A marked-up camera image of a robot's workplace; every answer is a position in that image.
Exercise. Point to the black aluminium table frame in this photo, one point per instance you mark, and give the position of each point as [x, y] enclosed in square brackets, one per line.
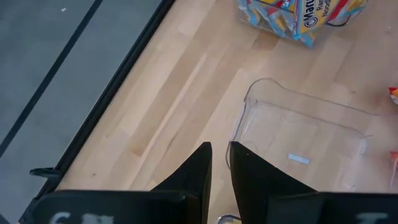
[104, 102]

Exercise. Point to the red Maruchan noodle packet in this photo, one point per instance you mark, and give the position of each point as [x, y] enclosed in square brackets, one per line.
[394, 95]
[395, 168]

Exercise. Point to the blue Maruchan noodle packet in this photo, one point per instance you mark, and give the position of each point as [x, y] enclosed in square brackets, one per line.
[314, 15]
[267, 18]
[351, 6]

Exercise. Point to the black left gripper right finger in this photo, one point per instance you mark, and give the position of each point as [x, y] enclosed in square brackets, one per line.
[252, 180]

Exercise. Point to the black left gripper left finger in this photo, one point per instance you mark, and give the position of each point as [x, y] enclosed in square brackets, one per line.
[199, 174]

